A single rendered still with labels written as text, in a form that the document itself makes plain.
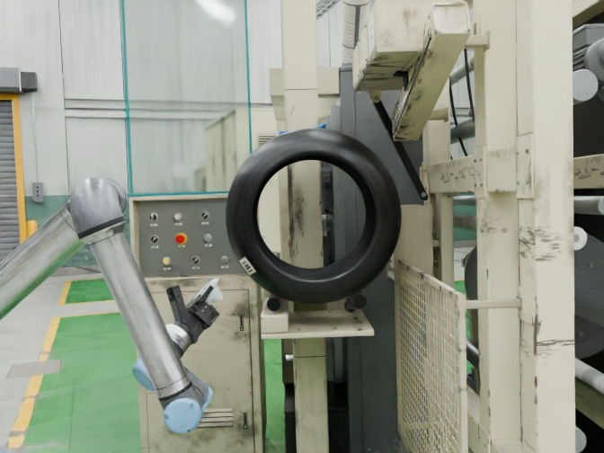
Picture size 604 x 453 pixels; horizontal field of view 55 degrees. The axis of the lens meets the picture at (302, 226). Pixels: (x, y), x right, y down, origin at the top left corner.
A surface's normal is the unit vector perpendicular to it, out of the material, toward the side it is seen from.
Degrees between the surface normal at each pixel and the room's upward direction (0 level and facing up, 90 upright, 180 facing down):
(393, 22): 90
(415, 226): 90
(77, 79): 90
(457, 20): 72
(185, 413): 95
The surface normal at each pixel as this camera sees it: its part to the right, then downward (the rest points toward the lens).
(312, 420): 0.02, 0.05
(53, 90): 0.33, 0.04
